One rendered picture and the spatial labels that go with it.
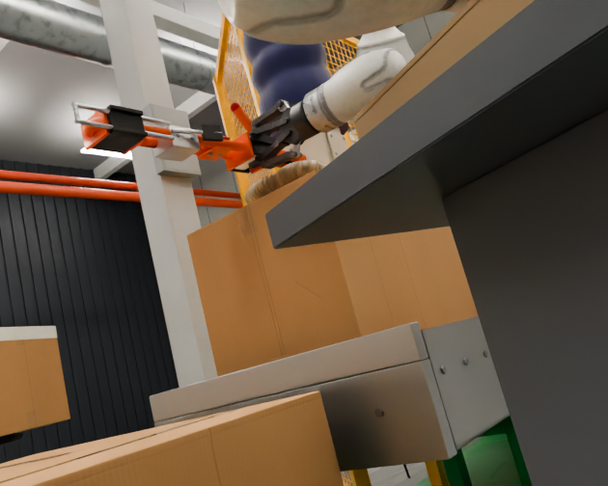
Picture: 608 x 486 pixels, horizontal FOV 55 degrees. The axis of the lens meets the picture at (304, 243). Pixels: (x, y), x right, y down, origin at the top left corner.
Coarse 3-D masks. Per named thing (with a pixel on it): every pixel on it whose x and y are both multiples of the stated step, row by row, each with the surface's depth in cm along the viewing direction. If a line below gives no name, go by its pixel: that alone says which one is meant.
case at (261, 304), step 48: (288, 192) 119; (192, 240) 136; (240, 240) 127; (384, 240) 127; (432, 240) 146; (240, 288) 127; (288, 288) 119; (336, 288) 112; (384, 288) 120; (432, 288) 138; (240, 336) 127; (288, 336) 119; (336, 336) 111
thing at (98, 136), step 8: (96, 112) 102; (88, 120) 104; (104, 120) 101; (104, 128) 100; (96, 136) 102; (104, 136) 101; (112, 136) 102; (120, 136) 103; (128, 136) 104; (88, 144) 104; (96, 144) 103; (104, 144) 104; (112, 144) 105; (120, 144) 106; (128, 144) 106; (136, 144) 108; (120, 152) 109
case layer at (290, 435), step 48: (144, 432) 108; (192, 432) 73; (240, 432) 79; (288, 432) 85; (0, 480) 76; (48, 480) 58; (96, 480) 62; (144, 480) 66; (192, 480) 71; (240, 480) 76; (288, 480) 82; (336, 480) 90
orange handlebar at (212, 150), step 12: (96, 120) 100; (84, 132) 102; (156, 132) 109; (168, 132) 111; (144, 144) 112; (156, 144) 114; (204, 144) 119; (216, 144) 121; (228, 144) 124; (240, 144) 127; (204, 156) 124; (216, 156) 126; (228, 156) 129
